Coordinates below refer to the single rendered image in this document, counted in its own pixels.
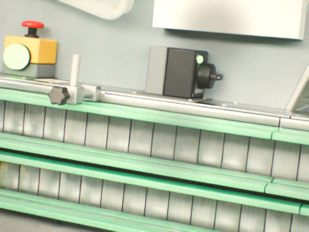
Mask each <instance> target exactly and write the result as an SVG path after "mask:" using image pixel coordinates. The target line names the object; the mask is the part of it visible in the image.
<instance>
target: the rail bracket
mask: <svg viewBox="0 0 309 232"><path fill-rule="evenodd" d="M79 70H80V55H77V54H74V55H73V57H72V67H71V77H70V85H63V87H60V86H53V87H52V89H51V91H50V92H49V93H48V97H49V98H50V99H51V104H57V105H65V104H66V103H67V104H82V103H83V100H85V101H92V102H97V101H100V97H105V94H106V91H101V86H97V85H90V84H83V85H82V86H78V79H79Z"/></svg>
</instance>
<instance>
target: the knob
mask: <svg viewBox="0 0 309 232"><path fill-rule="evenodd" d="M222 79H223V75H222V74H216V67H215V65H214V64H209V63H207V62H202V63H200V65H199V67H198V72H197V87H198V88H199V89H204V88H205V89H211V88H212V87H213V85H214V82H215V81H220V80H222Z"/></svg>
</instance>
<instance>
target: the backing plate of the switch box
mask: <svg viewBox="0 0 309 232"><path fill-rule="evenodd" d="M127 94H134V95H141V96H147V97H154V98H161V99H171V100H178V101H185V102H192V103H195V102H201V101H206V100H211V98H204V97H202V98H196V99H183V98H176V97H169V96H164V95H155V94H148V93H145V91H141V92H132V93H127Z"/></svg>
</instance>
